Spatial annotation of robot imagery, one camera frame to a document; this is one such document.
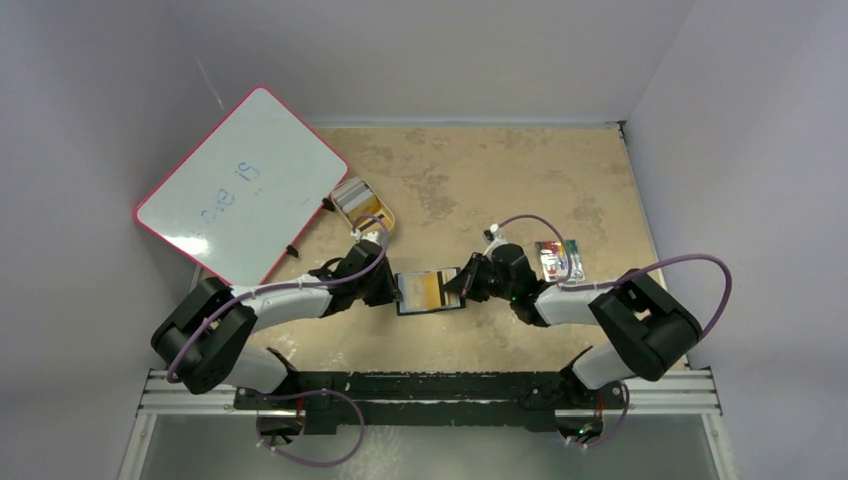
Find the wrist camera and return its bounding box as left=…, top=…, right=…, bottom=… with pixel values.
left=483, top=223, right=508, bottom=258
left=351, top=228, right=389, bottom=249

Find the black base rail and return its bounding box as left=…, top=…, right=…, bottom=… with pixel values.
left=234, top=368, right=628, bottom=439

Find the black card holder wallet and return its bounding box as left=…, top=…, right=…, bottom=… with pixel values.
left=394, top=266, right=467, bottom=317

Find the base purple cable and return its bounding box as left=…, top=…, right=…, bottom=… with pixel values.
left=563, top=384, right=631, bottom=452
left=255, top=389, right=367, bottom=470

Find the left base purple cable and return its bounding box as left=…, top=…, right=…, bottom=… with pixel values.
left=255, top=389, right=367, bottom=470

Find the stack of credit cards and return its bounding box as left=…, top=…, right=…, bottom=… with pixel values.
left=330, top=177, right=380, bottom=221

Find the white board with pink rim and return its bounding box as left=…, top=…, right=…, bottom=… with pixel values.
left=134, top=86, right=349, bottom=286

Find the beige oval card tray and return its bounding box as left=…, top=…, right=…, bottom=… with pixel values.
left=335, top=182, right=396, bottom=232

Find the aluminium frame rail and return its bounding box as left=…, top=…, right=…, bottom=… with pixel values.
left=137, top=370, right=722, bottom=417

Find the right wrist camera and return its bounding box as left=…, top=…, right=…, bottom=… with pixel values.
left=483, top=223, right=508, bottom=258

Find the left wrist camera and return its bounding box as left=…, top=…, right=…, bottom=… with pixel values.
left=351, top=228, right=389, bottom=249

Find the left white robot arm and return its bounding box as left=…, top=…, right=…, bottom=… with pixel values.
left=150, top=233, right=398, bottom=409

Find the pack of coloured markers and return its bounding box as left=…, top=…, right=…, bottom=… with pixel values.
left=535, top=239, right=586, bottom=285

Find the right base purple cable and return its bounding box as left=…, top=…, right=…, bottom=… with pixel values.
left=563, top=384, right=631, bottom=452

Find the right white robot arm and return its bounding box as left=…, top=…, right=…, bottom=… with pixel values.
left=445, top=243, right=703, bottom=407

